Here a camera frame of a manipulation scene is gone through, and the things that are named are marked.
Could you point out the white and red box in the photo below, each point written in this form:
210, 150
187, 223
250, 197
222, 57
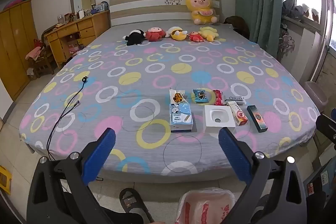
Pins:
237, 113

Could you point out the white kettle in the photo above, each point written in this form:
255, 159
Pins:
81, 14

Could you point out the grey floral cloth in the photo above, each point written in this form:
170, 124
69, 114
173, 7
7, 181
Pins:
286, 44

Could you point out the dark labelled box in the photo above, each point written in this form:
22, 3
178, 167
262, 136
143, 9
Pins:
323, 187

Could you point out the pink cloth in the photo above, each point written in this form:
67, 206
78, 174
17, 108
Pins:
33, 53

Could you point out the large yellow plush doll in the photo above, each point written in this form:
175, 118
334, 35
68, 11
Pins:
200, 8

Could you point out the yellow and white plush toy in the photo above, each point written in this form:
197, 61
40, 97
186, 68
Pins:
176, 33

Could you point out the black sandal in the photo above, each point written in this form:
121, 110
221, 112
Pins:
131, 203

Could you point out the small red plush toy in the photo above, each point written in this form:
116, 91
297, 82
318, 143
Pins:
195, 37

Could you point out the bed with circle-print sheet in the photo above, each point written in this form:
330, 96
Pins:
131, 66

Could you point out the black plush toy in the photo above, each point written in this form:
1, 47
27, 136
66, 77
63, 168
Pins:
134, 37

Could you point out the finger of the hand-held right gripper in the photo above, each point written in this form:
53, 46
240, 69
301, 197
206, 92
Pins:
326, 124

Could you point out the silver packet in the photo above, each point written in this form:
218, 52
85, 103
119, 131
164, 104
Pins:
235, 100

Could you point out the green curtain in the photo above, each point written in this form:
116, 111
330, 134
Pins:
257, 3

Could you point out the white tray box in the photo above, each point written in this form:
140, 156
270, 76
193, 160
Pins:
219, 125

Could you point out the wooden chair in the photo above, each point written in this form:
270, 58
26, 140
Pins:
43, 64

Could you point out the wooden desk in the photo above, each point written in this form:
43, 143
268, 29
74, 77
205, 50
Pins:
86, 27

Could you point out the wooden wardrobe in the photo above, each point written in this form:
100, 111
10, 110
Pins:
13, 50

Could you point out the dark teal box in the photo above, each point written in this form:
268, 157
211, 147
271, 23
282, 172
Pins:
257, 119

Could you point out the blue picture box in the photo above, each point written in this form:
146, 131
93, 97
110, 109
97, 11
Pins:
101, 7

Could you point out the light blue printed box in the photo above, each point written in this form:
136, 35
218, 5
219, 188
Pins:
181, 117

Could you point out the orange snack packet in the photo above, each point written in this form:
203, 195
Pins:
178, 96

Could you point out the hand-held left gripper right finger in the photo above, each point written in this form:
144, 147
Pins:
233, 155

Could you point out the blue snack packet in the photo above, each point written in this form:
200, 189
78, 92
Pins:
200, 96

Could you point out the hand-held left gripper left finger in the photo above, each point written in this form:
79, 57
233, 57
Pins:
101, 153

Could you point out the yellow stool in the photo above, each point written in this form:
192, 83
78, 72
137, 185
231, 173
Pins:
5, 179

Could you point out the white and red plastic bag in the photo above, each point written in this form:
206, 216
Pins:
204, 205

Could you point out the wooden headboard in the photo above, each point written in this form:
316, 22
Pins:
147, 7

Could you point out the red snack packet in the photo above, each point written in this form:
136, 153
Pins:
219, 98

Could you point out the pink bin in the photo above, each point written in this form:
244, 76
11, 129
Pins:
316, 95

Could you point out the grey cloth pile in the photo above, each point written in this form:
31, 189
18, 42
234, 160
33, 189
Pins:
296, 10

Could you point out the yellow duck plush toy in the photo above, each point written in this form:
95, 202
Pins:
208, 33

